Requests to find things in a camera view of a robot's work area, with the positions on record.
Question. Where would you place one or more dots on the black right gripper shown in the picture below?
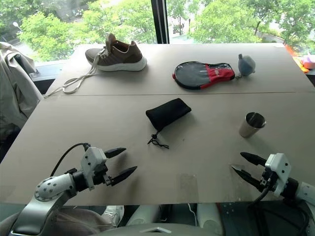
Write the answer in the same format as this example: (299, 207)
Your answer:
(267, 180)

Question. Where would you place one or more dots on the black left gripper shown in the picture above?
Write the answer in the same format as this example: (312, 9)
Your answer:
(102, 175)

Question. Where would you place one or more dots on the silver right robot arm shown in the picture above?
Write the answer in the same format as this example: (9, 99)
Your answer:
(304, 190)

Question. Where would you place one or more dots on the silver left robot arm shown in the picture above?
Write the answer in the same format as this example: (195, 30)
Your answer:
(46, 190)

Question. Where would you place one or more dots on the stainless steel cup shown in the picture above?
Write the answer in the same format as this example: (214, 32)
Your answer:
(251, 127)

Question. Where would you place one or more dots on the white rounded shape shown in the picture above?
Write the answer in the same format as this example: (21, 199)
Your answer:
(209, 217)
(144, 214)

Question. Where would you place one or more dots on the black and red paddle case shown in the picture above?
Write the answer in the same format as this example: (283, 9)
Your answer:
(201, 75)

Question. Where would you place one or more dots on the brown sneaker with white sole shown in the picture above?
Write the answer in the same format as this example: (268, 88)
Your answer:
(120, 59)

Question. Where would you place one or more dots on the pink box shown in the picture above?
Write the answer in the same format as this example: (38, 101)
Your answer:
(309, 61)

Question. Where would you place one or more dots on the beige jacket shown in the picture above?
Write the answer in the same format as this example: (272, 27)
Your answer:
(14, 93)

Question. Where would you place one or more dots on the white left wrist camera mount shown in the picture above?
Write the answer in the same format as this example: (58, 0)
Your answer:
(92, 161)

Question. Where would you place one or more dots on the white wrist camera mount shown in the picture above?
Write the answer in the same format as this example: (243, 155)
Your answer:
(278, 172)
(92, 161)

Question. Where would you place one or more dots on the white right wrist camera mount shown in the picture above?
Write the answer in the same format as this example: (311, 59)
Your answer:
(278, 172)

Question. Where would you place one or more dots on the black window frame post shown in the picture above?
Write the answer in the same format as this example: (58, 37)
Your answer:
(160, 22)

